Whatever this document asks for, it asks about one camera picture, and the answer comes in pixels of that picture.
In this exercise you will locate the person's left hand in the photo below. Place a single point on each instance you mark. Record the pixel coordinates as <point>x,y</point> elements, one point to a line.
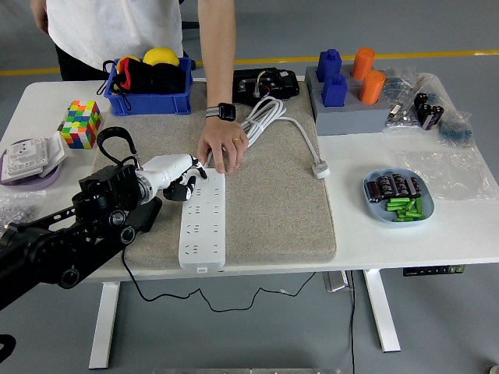
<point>222,136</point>

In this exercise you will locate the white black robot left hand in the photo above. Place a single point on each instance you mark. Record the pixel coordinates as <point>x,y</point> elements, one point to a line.
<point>167,167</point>

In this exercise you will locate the black plug adapter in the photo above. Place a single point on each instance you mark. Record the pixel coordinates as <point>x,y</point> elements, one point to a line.
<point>150,214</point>

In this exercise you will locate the white power strip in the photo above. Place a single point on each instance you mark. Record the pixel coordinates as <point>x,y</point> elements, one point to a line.
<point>206,233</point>

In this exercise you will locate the person's right forearm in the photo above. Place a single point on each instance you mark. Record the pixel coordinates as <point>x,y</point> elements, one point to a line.
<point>38,13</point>

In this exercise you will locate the person's left forearm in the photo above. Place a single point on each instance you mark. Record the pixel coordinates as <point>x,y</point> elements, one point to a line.
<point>218,58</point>

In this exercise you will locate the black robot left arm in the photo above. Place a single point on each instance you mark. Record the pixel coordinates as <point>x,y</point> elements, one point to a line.
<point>105,187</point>

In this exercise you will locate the white power plug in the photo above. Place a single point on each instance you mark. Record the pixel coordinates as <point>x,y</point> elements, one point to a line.
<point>321,171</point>

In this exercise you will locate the black wrist watch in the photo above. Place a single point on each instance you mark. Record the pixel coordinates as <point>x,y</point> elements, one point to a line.
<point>226,112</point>

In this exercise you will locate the blue plastic bin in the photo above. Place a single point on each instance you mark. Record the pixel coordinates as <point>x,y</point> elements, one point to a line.
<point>148,104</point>

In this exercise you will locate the black electronic device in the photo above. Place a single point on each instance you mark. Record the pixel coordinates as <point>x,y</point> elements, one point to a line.
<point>280,87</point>

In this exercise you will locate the black cloth pouch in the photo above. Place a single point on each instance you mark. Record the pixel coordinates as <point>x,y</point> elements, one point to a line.
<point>169,80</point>

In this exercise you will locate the grey-brown mat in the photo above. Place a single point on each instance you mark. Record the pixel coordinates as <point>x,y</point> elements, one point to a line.
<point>273,202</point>

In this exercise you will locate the colourful puzzle cube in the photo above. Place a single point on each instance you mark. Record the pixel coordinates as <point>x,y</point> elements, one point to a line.
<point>82,124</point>

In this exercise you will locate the large yellow ball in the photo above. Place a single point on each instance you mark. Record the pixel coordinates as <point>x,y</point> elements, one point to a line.
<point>160,55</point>

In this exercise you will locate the grey block holder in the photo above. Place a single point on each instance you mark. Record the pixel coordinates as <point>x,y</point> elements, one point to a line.
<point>351,121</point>
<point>312,76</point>

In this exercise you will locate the small yellow ball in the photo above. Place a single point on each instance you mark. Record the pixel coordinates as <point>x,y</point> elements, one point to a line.
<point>130,60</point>

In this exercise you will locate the purple plate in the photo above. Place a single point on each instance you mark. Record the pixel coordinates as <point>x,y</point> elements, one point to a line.
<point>50,182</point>

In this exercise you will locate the blue block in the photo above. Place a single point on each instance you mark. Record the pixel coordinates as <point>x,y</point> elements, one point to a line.
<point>334,93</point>
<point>329,64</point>

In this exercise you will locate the person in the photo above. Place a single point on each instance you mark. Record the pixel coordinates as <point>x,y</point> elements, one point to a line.
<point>109,31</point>

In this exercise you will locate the clear bubble bag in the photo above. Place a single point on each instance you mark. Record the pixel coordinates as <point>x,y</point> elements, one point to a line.
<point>19,206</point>

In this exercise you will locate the orange cylinder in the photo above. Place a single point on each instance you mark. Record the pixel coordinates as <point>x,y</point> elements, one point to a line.
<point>362,62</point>
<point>372,87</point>

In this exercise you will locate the white table leg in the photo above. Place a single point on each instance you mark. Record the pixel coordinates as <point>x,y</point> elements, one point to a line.
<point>104,323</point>
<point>384,311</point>

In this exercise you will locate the light blue tray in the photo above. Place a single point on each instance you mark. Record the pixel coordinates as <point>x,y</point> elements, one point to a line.
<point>374,212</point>

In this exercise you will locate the bag of silver parts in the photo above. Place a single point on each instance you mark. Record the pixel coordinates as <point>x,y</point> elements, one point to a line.
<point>401,117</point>

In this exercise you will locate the metal floor box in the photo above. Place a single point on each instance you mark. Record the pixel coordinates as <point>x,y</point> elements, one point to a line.
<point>335,282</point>

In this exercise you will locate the bag of blue components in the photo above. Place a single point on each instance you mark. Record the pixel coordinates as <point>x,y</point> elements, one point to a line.
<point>399,83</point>

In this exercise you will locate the bag of black capacitors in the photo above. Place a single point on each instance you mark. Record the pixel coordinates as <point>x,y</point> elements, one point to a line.
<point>429,109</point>

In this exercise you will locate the empty clear plastic bag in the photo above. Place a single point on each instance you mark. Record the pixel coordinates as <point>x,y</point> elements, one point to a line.
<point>444,173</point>

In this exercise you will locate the bag of blue resistors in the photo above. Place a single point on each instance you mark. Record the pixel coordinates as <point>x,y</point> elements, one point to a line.
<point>456,130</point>

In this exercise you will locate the black desk control panel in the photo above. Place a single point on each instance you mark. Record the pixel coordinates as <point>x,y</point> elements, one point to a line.
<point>432,270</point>

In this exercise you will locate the white wall socket panel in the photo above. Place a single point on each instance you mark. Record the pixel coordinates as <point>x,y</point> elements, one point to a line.
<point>56,150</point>
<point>23,156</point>

